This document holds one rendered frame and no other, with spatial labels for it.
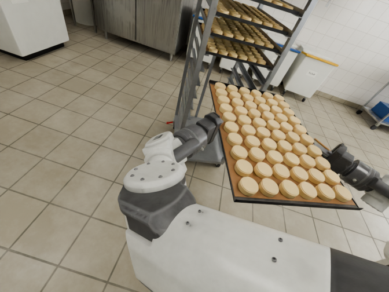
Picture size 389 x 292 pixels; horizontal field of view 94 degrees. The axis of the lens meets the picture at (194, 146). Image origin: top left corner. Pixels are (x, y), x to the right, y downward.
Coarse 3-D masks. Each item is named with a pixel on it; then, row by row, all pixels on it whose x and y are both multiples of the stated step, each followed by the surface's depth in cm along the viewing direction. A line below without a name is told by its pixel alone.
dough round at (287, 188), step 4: (284, 180) 51; (288, 180) 51; (280, 184) 51; (284, 184) 50; (288, 184) 50; (292, 184) 50; (280, 188) 50; (284, 188) 49; (288, 188) 49; (292, 188) 49; (296, 188) 50; (284, 192) 49; (288, 192) 48; (292, 192) 48; (296, 192) 49; (288, 196) 49; (292, 196) 48
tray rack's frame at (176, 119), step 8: (200, 0) 129; (232, 0) 132; (192, 32) 144; (192, 40) 148; (184, 72) 167; (208, 72) 170; (232, 72) 170; (184, 80) 172; (200, 96) 189; (200, 104) 196; (176, 112) 199; (176, 120) 196; (192, 120) 203; (176, 128) 187; (216, 136) 194; (208, 144) 182; (216, 144) 185; (200, 152) 172; (208, 152) 174; (216, 152) 177; (192, 160) 165; (200, 160) 166; (208, 160) 167; (216, 160) 170
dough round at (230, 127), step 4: (228, 124) 62; (232, 124) 63; (236, 124) 64; (224, 128) 63; (228, 128) 61; (232, 128) 61; (236, 128) 62; (228, 132) 62; (232, 132) 61; (236, 132) 62
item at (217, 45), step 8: (208, 40) 113; (216, 40) 115; (224, 40) 119; (208, 48) 106; (216, 48) 110; (224, 48) 107; (232, 48) 112; (240, 48) 115; (248, 48) 120; (232, 56) 104; (240, 56) 105; (248, 56) 110; (256, 56) 112; (264, 64) 108
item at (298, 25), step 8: (312, 0) 83; (304, 8) 87; (312, 8) 85; (304, 16) 88; (296, 24) 91; (296, 32) 93; (288, 40) 96; (288, 48) 98; (280, 56) 101; (280, 64) 104; (272, 72) 108; (264, 88) 115; (224, 160) 168
